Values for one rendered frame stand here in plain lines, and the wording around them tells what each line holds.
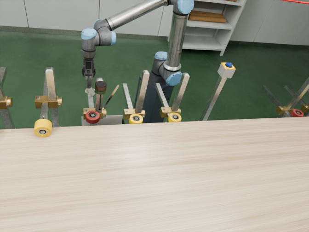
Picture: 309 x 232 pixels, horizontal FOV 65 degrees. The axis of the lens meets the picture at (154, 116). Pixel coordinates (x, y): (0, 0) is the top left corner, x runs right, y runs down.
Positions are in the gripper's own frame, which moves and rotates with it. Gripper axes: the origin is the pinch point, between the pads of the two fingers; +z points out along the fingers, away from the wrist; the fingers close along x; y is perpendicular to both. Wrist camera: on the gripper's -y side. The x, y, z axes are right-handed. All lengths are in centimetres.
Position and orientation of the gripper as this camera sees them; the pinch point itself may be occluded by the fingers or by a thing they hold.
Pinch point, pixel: (88, 81)
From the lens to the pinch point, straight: 181.1
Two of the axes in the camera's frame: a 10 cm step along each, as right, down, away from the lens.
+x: -9.5, 0.3, -3.0
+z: -1.9, 7.1, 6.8
